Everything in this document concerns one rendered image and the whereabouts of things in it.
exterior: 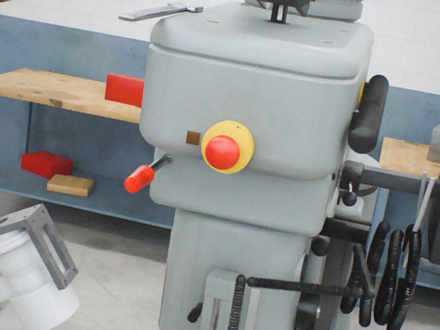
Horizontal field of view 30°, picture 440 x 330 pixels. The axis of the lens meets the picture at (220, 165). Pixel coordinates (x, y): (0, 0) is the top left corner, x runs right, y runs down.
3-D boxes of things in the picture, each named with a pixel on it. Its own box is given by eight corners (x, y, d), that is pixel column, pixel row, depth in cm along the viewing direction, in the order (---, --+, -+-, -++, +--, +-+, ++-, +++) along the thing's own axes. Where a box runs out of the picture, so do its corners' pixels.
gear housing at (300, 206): (321, 243, 107) (334, 170, 105) (145, 203, 112) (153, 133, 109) (342, 178, 139) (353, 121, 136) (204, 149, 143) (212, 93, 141)
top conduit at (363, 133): (374, 157, 97) (380, 128, 96) (338, 150, 97) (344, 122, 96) (386, 96, 139) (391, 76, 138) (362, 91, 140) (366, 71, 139)
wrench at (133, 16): (142, 24, 90) (143, 16, 90) (109, 18, 91) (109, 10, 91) (202, 11, 113) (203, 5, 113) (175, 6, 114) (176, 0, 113)
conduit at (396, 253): (399, 357, 141) (425, 246, 135) (307, 335, 144) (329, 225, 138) (401, 313, 158) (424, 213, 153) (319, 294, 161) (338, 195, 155)
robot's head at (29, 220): (1, 311, 87) (59, 296, 84) (-38, 243, 85) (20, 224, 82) (29, 281, 93) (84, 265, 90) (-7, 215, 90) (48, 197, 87)
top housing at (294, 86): (334, 191, 96) (361, 56, 91) (122, 147, 100) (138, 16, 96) (360, 117, 140) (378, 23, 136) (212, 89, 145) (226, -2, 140)
